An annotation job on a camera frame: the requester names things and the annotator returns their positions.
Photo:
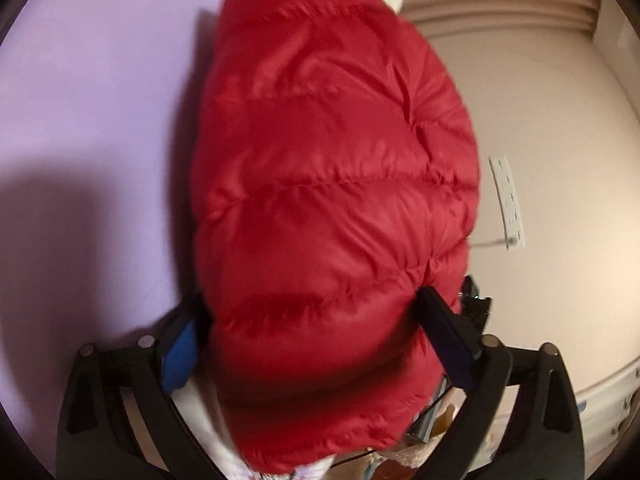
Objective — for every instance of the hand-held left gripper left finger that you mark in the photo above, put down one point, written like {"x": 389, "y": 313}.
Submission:
{"x": 180, "y": 355}

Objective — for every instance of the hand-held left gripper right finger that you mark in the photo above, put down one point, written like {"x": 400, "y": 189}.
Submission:
{"x": 450, "y": 345}

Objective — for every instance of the red puffer jacket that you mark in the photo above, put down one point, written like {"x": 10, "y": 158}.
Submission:
{"x": 325, "y": 185}

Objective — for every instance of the white power strip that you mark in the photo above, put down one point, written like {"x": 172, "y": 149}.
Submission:
{"x": 506, "y": 195}

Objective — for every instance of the purple floral bed sheet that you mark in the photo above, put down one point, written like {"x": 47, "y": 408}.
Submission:
{"x": 100, "y": 110}

